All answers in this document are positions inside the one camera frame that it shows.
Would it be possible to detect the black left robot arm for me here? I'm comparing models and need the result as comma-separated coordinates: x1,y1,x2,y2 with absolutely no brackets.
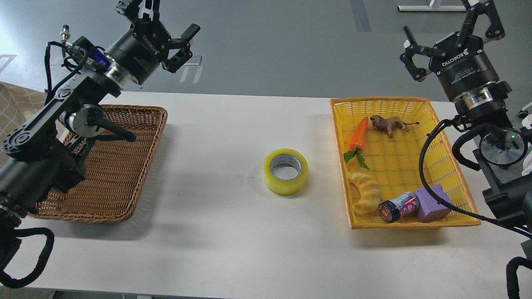
1,0,201,289

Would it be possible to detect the purple foam block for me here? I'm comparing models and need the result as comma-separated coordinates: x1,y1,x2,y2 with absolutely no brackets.
414,187,451,223

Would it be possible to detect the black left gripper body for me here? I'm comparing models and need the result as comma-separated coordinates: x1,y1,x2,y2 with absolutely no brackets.
106,23,171,85

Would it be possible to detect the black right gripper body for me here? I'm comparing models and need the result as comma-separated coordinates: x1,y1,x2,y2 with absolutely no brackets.
429,32,499,102

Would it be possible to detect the yellow plastic basket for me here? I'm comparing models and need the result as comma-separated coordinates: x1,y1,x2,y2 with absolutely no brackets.
330,97,480,230

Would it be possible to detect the beige checkered cloth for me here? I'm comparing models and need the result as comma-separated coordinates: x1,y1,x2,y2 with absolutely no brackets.
0,82,46,143

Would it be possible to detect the small drink can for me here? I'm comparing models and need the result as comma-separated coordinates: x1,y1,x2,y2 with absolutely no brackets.
378,191,420,223

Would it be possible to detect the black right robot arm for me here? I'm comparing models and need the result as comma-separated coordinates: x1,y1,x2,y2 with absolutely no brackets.
400,0,531,238

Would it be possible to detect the yellow tape roll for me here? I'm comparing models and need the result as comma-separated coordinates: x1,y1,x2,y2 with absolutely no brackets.
263,148,308,196

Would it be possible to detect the orange toy carrot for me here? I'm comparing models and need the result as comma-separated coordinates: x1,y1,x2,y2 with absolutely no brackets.
342,117,370,170

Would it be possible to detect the brown wicker basket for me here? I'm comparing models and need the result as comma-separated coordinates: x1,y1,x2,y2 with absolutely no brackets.
32,104,168,223

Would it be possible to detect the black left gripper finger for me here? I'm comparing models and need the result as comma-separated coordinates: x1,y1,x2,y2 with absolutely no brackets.
116,0,161,32
161,23,201,73

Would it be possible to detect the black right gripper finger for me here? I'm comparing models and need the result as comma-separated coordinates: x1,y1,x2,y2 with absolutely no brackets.
400,26,445,82
457,0,506,46

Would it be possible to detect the white stand base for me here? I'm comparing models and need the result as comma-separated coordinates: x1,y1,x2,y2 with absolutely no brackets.
397,0,467,12

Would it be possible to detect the yellow toy croissant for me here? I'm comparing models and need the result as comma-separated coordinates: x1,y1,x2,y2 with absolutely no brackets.
348,171,382,215

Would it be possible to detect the brown toy lion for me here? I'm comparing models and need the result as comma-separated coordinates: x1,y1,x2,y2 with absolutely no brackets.
369,115,420,138

